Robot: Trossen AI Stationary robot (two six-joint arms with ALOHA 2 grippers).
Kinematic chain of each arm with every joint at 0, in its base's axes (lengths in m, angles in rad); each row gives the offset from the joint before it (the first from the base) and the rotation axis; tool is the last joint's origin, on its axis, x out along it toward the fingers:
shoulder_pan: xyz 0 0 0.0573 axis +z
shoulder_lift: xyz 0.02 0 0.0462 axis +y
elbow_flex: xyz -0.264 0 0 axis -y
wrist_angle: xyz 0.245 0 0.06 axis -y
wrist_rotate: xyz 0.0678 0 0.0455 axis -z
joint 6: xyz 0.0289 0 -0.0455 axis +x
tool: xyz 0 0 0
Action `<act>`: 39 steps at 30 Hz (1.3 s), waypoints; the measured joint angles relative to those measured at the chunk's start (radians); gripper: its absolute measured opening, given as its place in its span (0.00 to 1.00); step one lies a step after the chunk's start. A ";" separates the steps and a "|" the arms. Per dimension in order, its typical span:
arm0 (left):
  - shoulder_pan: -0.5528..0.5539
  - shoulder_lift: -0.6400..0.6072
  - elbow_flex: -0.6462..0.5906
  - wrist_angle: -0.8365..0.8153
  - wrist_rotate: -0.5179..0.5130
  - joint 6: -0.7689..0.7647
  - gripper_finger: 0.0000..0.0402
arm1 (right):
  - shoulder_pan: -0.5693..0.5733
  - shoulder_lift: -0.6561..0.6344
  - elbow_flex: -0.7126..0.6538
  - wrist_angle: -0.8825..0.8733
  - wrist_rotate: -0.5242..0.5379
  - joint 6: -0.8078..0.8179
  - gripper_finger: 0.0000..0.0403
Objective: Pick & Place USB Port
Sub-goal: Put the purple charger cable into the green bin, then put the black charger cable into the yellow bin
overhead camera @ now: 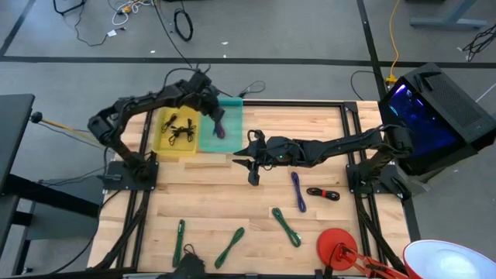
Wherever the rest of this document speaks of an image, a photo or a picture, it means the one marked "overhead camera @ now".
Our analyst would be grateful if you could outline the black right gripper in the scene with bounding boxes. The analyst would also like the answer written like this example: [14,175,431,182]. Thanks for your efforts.
[232,129,307,187]

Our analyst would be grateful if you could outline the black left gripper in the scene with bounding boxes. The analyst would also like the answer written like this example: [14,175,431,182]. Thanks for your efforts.
[191,72,226,126]

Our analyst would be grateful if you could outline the wide purple braided USB cable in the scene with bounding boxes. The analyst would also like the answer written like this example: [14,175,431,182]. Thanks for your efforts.
[212,119,227,140]

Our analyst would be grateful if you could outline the slim purple braided USB cable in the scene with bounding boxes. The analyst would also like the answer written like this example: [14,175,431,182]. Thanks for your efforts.
[291,171,308,214]

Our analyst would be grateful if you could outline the green braided USB cable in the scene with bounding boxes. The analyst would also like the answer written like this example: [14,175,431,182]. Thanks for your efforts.
[270,207,302,249]
[214,226,246,270]
[172,219,186,269]

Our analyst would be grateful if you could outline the black cable with red tie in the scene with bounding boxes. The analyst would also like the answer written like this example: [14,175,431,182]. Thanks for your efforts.
[306,187,341,202]

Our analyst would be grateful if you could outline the teal translucent plastic bin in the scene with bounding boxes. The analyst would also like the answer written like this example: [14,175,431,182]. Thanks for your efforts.
[198,97,244,153]

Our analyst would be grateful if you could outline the yellow translucent plastic bin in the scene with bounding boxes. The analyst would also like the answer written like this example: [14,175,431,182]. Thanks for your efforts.
[150,105,202,158]

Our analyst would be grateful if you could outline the red desk lamp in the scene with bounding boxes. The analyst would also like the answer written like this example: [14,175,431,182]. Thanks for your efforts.
[316,227,496,279]

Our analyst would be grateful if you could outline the yellow rod with black knob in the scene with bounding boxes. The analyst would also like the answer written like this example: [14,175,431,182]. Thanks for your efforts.
[29,111,105,149]

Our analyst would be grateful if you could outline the black side desk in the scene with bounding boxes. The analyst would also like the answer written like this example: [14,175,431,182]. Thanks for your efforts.
[0,94,102,276]

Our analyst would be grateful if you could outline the grey desk foot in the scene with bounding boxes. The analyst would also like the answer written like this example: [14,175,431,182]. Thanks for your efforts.
[408,0,490,30]

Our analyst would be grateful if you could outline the small looped black floor cable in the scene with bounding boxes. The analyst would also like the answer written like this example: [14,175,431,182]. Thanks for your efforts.
[238,80,267,98]

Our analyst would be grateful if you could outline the long black floor cable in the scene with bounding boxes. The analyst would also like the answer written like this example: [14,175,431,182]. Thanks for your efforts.
[151,0,233,98]

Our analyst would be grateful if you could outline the coiled black floor cable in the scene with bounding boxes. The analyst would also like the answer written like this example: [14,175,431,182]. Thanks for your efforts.
[173,8,195,43]

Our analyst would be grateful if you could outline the curved black floor cable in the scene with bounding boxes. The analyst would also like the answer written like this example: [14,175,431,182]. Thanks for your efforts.
[350,70,384,102]

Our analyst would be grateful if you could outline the black cable with white plug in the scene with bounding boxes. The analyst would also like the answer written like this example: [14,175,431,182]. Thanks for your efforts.
[73,13,127,48]

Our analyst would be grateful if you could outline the white floor cable bundle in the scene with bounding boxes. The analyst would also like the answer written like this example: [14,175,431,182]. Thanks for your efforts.
[111,0,153,26]

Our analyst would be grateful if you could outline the yellow floor extension cable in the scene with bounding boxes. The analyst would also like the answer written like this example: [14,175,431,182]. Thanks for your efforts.
[387,0,402,85]

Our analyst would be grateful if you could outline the black floor cable loop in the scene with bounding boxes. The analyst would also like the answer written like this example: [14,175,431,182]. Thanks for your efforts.
[52,0,87,16]

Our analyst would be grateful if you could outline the tangled black floor cables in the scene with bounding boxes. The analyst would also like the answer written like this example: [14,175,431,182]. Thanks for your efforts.
[462,23,496,63]

